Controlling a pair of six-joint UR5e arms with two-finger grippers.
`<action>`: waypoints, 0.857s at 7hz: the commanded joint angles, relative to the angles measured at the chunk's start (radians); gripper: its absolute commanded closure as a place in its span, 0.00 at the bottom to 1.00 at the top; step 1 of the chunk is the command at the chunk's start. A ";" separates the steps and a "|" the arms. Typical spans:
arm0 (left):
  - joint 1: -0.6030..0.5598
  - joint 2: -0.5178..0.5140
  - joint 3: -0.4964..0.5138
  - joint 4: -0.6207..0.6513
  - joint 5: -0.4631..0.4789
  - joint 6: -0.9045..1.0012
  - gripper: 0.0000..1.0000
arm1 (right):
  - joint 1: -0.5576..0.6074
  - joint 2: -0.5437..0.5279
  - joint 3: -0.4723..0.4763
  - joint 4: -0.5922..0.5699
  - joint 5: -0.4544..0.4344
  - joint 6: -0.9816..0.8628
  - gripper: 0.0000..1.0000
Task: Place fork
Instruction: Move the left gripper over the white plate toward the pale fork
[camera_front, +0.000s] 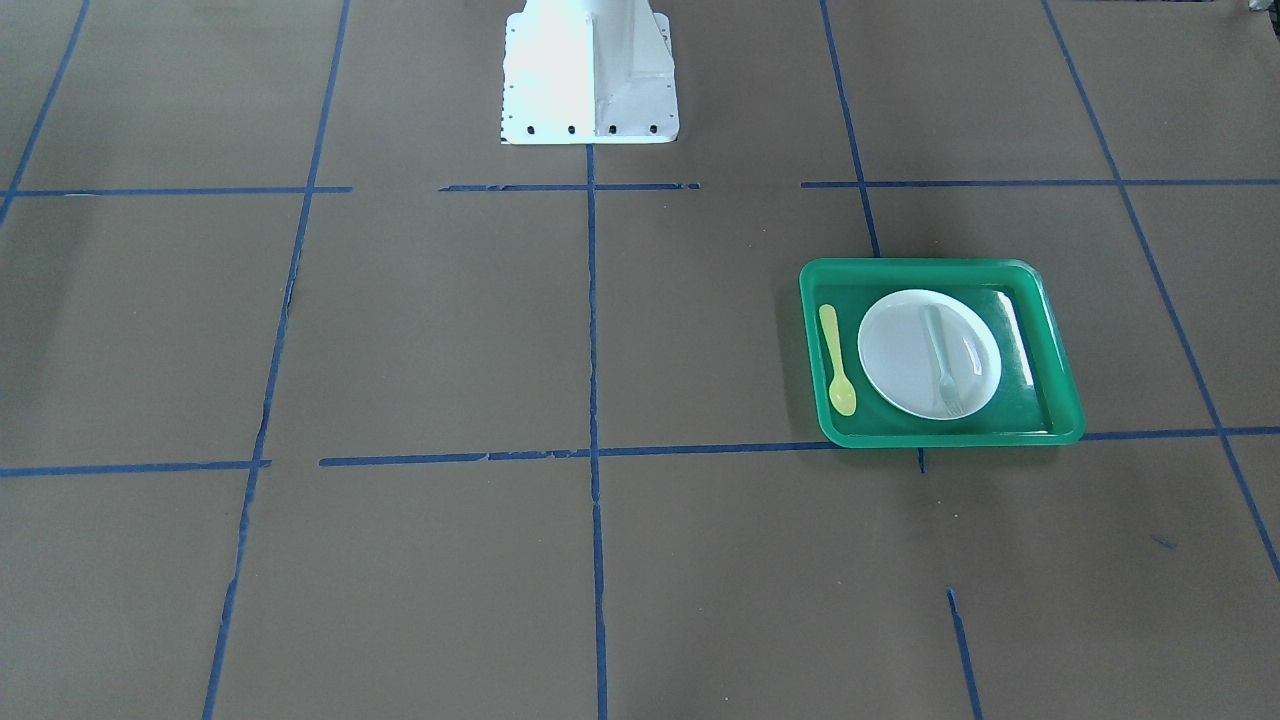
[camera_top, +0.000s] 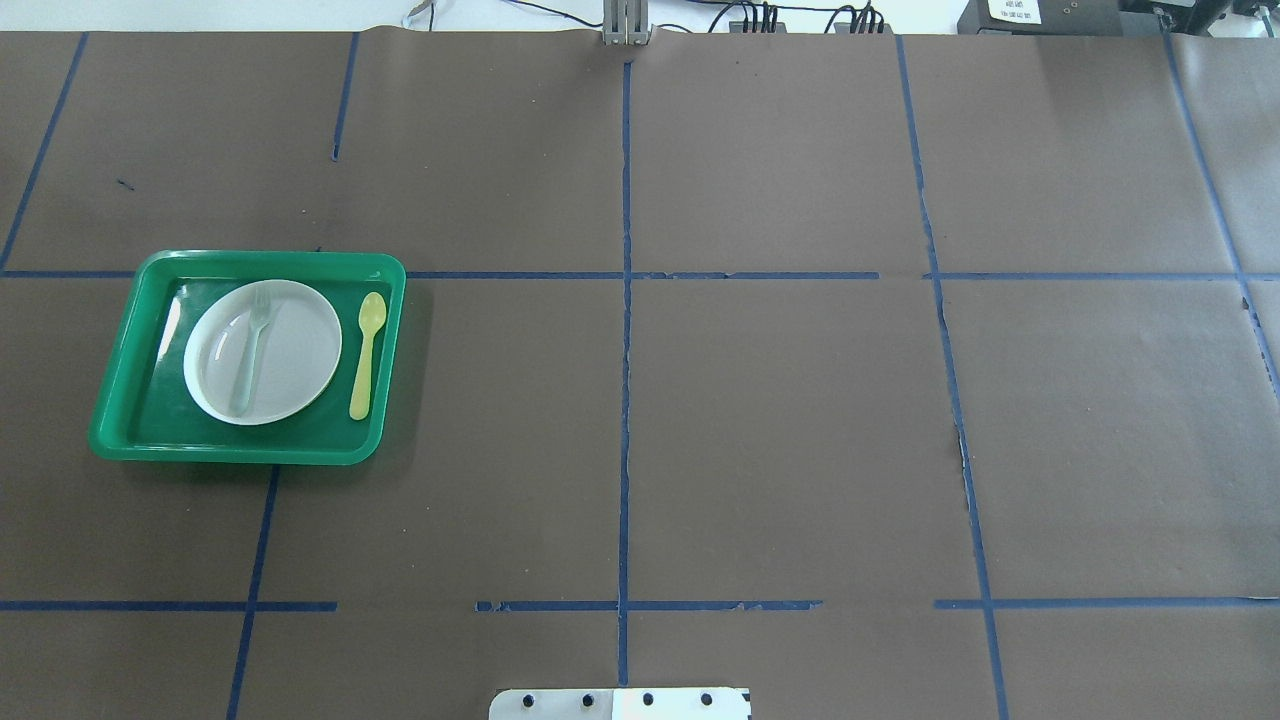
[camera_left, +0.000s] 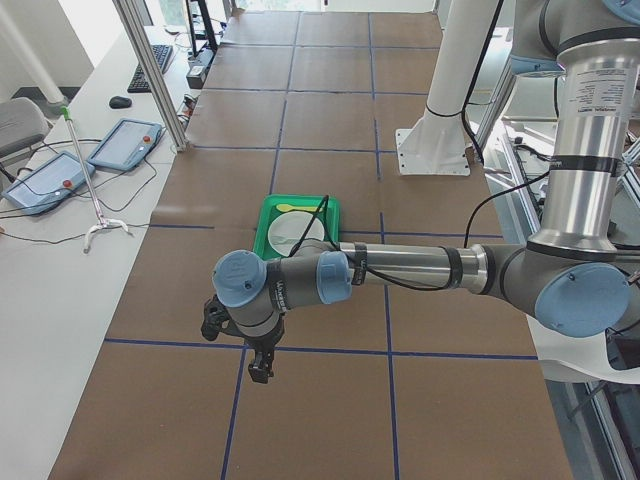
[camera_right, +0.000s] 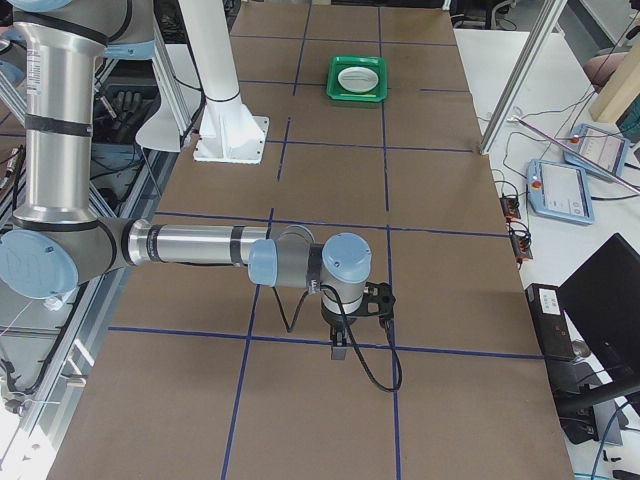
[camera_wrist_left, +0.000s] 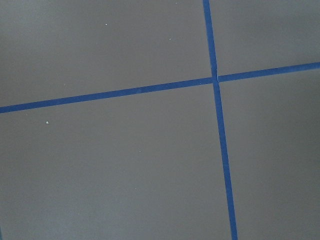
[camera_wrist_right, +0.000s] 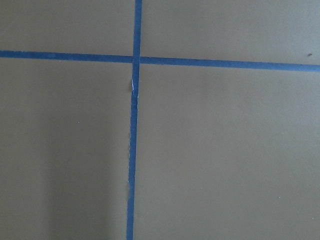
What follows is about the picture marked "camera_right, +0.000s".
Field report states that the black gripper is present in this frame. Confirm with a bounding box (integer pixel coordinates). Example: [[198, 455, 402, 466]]
[[321, 301, 373, 361]]

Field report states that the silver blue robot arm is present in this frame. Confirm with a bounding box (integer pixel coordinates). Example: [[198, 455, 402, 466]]
[[1, 1, 371, 359]]

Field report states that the black computer box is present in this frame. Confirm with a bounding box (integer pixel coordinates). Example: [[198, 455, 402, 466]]
[[525, 283, 575, 362]]

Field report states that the brown cardboard table cover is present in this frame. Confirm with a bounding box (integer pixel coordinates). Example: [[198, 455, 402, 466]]
[[50, 3, 572, 479]]

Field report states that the orange black connector board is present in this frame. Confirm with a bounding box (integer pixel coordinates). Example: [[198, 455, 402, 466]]
[[500, 195, 521, 221]]

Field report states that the black monitor stand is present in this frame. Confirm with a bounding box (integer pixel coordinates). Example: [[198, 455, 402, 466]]
[[546, 360, 639, 445]]

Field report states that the black monitor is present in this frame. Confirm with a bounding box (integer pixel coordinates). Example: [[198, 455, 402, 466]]
[[559, 233, 639, 379]]

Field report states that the white round plate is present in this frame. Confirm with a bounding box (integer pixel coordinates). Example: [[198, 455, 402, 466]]
[[337, 66, 379, 94]]

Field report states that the near blue teach pendant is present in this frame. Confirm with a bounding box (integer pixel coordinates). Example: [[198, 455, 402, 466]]
[[526, 159, 595, 225]]

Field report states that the blue teach pendant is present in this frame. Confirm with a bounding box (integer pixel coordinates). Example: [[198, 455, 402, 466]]
[[526, 159, 595, 225], [569, 124, 630, 176]]

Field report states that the green plastic tray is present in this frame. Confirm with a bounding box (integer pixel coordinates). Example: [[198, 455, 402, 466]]
[[326, 55, 388, 103]]

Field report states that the purple rod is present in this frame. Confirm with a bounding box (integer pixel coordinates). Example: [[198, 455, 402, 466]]
[[507, 116, 640, 196]]

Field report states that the far blue teach pendant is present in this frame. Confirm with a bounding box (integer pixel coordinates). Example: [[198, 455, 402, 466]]
[[569, 124, 630, 176]]

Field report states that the wooden beam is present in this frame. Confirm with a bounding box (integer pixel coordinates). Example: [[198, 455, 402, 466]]
[[589, 43, 640, 123]]

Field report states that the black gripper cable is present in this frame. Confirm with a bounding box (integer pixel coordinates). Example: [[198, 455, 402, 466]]
[[272, 284, 403, 394]]

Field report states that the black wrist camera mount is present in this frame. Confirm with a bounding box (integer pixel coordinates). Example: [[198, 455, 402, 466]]
[[361, 282, 396, 321]]

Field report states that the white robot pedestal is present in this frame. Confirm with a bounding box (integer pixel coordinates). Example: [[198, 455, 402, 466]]
[[136, 0, 270, 166]]

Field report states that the aluminium side rail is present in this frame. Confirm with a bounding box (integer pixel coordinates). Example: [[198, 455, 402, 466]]
[[1, 147, 178, 479]]

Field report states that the aluminium frame post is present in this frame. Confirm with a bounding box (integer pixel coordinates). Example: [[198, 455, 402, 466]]
[[479, 0, 567, 155]]

